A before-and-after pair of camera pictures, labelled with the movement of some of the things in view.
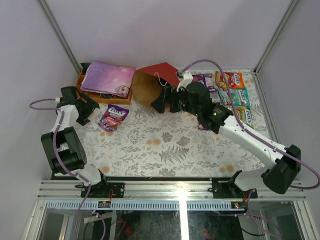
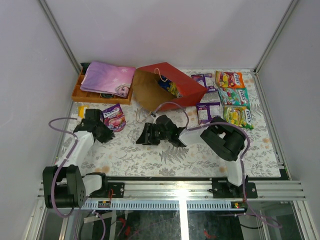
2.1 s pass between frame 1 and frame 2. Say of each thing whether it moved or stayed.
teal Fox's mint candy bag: stayed
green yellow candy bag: stayed
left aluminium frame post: stayed
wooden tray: stayed
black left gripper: moved
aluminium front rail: stayed
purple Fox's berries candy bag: moved
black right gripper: moved
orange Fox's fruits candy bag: stayed
